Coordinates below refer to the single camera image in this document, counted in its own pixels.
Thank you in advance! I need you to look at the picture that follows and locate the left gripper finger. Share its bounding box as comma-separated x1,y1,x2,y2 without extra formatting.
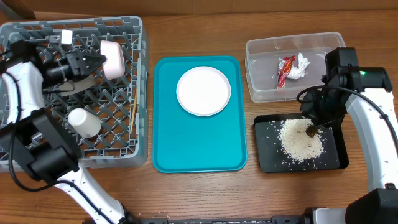
81,60,104,76
75,51,106,62

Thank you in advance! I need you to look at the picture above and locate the brown food scrap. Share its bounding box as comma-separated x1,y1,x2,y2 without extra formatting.
305,125,318,138

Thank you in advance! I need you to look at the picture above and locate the small pink bowl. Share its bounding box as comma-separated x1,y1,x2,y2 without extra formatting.
100,40,125,80

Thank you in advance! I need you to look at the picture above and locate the white tissue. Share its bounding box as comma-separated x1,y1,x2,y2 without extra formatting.
287,53,311,80

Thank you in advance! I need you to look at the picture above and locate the white rice pile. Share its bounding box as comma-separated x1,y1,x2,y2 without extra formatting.
280,119,323,162

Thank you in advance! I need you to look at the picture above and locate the wooden chopsticks pair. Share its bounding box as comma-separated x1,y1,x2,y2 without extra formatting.
129,88,138,134

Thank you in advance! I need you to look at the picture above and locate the red snack wrapper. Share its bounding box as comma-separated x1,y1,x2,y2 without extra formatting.
277,55,296,89

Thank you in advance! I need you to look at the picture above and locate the white paper cup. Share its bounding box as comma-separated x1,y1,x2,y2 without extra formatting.
68,108,101,138

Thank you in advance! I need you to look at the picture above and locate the grey bowl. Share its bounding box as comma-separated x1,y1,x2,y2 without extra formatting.
59,75,95,96

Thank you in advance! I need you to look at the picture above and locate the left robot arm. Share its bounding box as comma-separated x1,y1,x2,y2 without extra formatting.
1,40,140,223

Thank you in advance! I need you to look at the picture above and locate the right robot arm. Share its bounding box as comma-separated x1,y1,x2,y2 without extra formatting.
297,47,397,224

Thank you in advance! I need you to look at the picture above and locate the grey dish rack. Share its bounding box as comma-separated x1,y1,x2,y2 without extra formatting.
1,16,149,169

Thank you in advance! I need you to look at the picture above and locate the black plastic tray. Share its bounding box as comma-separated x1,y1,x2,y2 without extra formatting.
254,113,349,173

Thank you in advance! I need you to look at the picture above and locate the clear plastic bin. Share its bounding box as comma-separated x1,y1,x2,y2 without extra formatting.
246,32,345,103

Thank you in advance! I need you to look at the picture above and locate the large white plate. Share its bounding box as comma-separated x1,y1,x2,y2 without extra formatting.
176,66,231,116

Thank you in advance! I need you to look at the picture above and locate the teal plastic tray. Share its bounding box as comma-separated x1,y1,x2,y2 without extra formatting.
152,55,248,173

